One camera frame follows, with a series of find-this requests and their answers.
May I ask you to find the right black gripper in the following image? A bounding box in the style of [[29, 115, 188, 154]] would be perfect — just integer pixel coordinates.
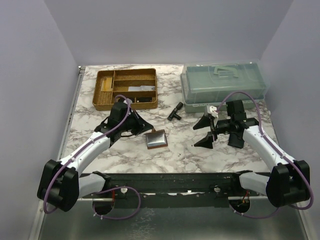
[[193, 114, 234, 149]]

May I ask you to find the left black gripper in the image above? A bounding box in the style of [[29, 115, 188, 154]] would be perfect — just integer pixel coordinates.
[[120, 109, 154, 136]]

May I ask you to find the brown leather card holder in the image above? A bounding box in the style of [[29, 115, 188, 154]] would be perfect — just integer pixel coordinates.
[[145, 129, 168, 150]]

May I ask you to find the gold card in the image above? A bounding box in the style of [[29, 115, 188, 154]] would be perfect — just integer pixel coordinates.
[[101, 76, 113, 92]]

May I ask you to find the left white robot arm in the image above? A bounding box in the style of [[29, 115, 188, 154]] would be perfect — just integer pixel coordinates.
[[37, 101, 153, 212]]

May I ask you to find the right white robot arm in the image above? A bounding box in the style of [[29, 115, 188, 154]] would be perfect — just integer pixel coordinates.
[[193, 100, 312, 208]]

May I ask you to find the white card in tray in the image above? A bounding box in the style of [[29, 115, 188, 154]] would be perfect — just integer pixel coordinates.
[[128, 85, 156, 92]]

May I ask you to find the black item in tray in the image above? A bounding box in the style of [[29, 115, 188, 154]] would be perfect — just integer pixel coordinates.
[[128, 97, 153, 103]]

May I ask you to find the black snap wallet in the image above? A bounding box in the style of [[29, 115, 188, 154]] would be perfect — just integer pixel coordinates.
[[228, 132, 245, 149]]

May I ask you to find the black T-shaped pipe fitting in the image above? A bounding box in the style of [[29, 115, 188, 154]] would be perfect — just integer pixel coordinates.
[[167, 102, 184, 121]]

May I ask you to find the brown cork organizer tray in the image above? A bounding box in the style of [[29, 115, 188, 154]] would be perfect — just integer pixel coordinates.
[[92, 68, 158, 111]]

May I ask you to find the clear lidded plastic box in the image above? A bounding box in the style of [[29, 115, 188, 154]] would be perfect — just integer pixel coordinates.
[[180, 59, 270, 114]]

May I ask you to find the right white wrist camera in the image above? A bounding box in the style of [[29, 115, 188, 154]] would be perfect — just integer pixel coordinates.
[[204, 105, 219, 120]]

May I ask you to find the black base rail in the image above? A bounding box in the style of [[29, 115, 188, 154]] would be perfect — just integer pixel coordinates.
[[51, 171, 273, 210]]

